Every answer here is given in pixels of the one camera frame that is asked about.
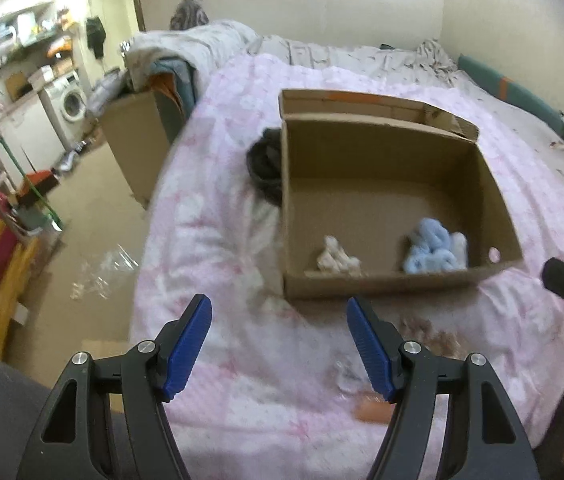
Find dark grey cloth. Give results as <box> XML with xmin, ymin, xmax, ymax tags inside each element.
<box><xmin>247</xmin><ymin>129</ymin><xmax>283</xmax><ymax>206</ymax></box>

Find white kitchen cabinet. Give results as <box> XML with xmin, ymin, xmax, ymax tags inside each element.
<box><xmin>0</xmin><ymin>92</ymin><xmax>65</xmax><ymax>176</ymax></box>

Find pile of grey clothes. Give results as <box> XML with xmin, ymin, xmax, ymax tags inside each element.
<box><xmin>86</xmin><ymin>67</ymin><xmax>130</xmax><ymax>111</ymax></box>

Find orange and black box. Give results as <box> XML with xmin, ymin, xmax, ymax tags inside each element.
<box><xmin>19</xmin><ymin>170</ymin><xmax>57</xmax><ymax>196</ymax></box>

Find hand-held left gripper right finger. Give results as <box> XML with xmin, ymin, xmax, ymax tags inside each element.
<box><xmin>346</xmin><ymin>296</ymin><xmax>540</xmax><ymax>480</ymax></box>

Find light blue plush toy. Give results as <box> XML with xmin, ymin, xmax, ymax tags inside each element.
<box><xmin>403</xmin><ymin>218</ymin><xmax>455</xmax><ymax>275</ymax></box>

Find large cardboard box by bed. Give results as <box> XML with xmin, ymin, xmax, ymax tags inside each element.
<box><xmin>99</xmin><ymin>89</ymin><xmax>173</xmax><ymax>208</ymax></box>

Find clear plastic bags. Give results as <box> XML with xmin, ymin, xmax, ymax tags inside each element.
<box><xmin>70</xmin><ymin>245</ymin><xmax>140</xmax><ymax>301</ymax></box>

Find beige scrunchie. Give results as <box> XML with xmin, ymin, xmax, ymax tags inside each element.
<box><xmin>399</xmin><ymin>315</ymin><xmax>463</xmax><ymax>361</ymax></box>

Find yellow wooden rack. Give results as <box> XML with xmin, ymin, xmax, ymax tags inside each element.
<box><xmin>0</xmin><ymin>200</ymin><xmax>42</xmax><ymax>361</ymax></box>

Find teal bolster pillow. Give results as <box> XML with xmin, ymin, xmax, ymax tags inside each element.
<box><xmin>457</xmin><ymin>54</ymin><xmax>564</xmax><ymax>151</ymax></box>

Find grey lace scrunchie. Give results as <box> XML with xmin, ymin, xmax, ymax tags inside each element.
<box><xmin>337</xmin><ymin>367</ymin><xmax>363</xmax><ymax>396</ymax></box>

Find black hanging garment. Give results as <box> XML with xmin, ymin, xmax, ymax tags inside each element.
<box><xmin>86</xmin><ymin>16</ymin><xmax>107</xmax><ymax>58</ymax></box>

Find cream white soft toy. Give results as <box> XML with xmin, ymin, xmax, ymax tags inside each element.
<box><xmin>317</xmin><ymin>235</ymin><xmax>363</xmax><ymax>277</ymax></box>

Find grey tabby cat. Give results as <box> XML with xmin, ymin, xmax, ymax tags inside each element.
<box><xmin>169</xmin><ymin>0</ymin><xmax>210</xmax><ymax>32</ymax></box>

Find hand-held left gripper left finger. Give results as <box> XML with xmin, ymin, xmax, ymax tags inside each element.
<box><xmin>16</xmin><ymin>294</ymin><xmax>213</xmax><ymax>480</ymax></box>

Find tan soft item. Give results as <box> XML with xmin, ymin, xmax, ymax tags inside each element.
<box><xmin>356</xmin><ymin>400</ymin><xmax>393</xmax><ymax>423</ymax></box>

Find white washing machine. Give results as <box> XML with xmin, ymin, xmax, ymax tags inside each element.
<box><xmin>39</xmin><ymin>71</ymin><xmax>88</xmax><ymax>151</ymax></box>

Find green handled mop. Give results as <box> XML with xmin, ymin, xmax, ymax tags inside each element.
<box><xmin>0</xmin><ymin>85</ymin><xmax>65</xmax><ymax>231</ymax></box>

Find brown door frame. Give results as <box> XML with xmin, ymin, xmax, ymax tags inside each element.
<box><xmin>130</xmin><ymin>0</ymin><xmax>149</xmax><ymax>33</ymax></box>

